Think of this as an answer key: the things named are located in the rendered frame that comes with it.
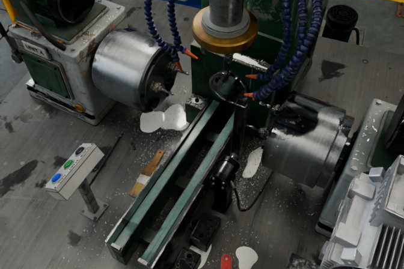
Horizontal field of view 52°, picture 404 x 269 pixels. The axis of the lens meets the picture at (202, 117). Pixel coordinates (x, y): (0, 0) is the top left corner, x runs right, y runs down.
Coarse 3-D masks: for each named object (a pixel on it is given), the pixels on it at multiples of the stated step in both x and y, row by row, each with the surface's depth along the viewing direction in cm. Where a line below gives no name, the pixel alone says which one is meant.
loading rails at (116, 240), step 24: (216, 120) 155; (192, 144) 139; (216, 144) 139; (168, 168) 133; (144, 192) 127; (168, 192) 136; (192, 192) 128; (144, 216) 124; (168, 216) 123; (192, 216) 131; (120, 240) 119; (144, 240) 127; (168, 240) 117; (144, 264) 114; (168, 264) 124
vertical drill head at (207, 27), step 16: (224, 0) 102; (240, 0) 104; (208, 16) 111; (224, 16) 106; (240, 16) 108; (192, 32) 114; (208, 32) 110; (224, 32) 108; (240, 32) 109; (256, 32) 111; (208, 48) 110; (224, 48) 108; (240, 48) 110
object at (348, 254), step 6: (372, 168) 80; (378, 168) 79; (372, 174) 78; (378, 174) 77; (372, 180) 79; (378, 180) 78; (342, 252) 70; (348, 252) 69; (354, 252) 68; (342, 258) 69; (348, 258) 68; (354, 258) 68; (360, 258) 69; (348, 264) 69; (354, 264) 68
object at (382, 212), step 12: (396, 168) 72; (384, 180) 75; (396, 180) 74; (384, 192) 72; (396, 192) 72; (384, 204) 68; (396, 204) 68; (372, 216) 72; (384, 216) 69; (396, 216) 67; (396, 228) 69
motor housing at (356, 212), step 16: (368, 176) 82; (352, 208) 76; (368, 208) 75; (336, 224) 79; (352, 224) 74; (368, 224) 73; (368, 240) 71; (384, 240) 68; (400, 240) 69; (336, 256) 72; (368, 256) 69; (384, 256) 67; (400, 256) 68
